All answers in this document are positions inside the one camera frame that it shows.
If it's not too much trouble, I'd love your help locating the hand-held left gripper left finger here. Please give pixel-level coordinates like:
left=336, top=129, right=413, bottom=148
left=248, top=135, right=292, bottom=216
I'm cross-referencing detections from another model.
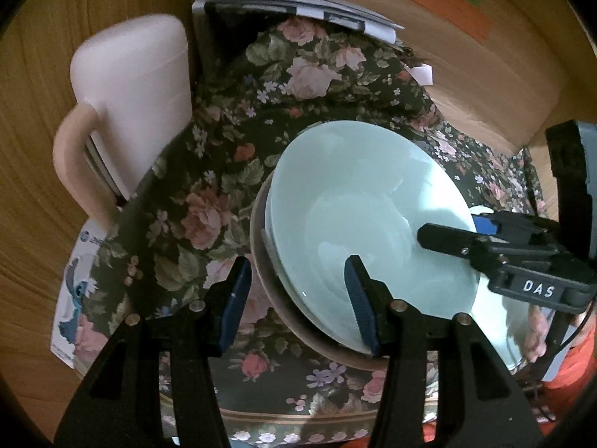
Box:
left=53, top=256, right=253, bottom=448

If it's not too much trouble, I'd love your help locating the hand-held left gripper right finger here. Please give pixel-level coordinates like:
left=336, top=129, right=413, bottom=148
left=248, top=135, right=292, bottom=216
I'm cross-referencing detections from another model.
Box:
left=344, top=255, right=546, bottom=448

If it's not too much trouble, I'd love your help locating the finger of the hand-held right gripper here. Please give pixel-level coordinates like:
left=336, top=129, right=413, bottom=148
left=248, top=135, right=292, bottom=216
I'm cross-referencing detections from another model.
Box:
left=471, top=214, right=503, bottom=237
left=417, top=223, right=505, bottom=268

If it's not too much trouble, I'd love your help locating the pink bowl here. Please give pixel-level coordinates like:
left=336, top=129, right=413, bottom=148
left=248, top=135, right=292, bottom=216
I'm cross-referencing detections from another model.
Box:
left=249, top=175, right=389, bottom=372

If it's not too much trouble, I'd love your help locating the mint green plate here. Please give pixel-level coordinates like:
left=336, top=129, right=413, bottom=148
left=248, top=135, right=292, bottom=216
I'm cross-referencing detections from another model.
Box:
left=469, top=204, right=531, bottom=374

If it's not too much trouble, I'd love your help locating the mint green bowl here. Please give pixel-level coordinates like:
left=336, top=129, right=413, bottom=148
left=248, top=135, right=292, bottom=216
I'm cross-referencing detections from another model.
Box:
left=265, top=120, right=481, bottom=355

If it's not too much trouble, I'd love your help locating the person's right hand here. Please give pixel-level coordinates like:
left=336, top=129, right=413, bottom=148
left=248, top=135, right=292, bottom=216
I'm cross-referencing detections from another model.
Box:
left=525, top=305, right=551, bottom=362

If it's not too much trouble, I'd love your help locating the floral tablecloth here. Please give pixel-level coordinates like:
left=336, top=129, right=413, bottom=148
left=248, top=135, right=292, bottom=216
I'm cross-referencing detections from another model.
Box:
left=75, top=16, right=547, bottom=448

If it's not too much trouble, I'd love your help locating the cartoon printed sheet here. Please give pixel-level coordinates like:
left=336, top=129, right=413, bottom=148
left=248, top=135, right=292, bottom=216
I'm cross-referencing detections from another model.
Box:
left=50, top=228, right=137, bottom=370

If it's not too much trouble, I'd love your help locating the pink mug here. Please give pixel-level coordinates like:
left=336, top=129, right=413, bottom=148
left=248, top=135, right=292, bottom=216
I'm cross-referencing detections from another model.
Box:
left=53, top=14, right=193, bottom=227

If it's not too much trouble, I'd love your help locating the stack of papers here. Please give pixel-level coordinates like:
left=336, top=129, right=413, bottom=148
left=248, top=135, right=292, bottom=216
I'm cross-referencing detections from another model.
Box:
left=189, top=0, right=406, bottom=48

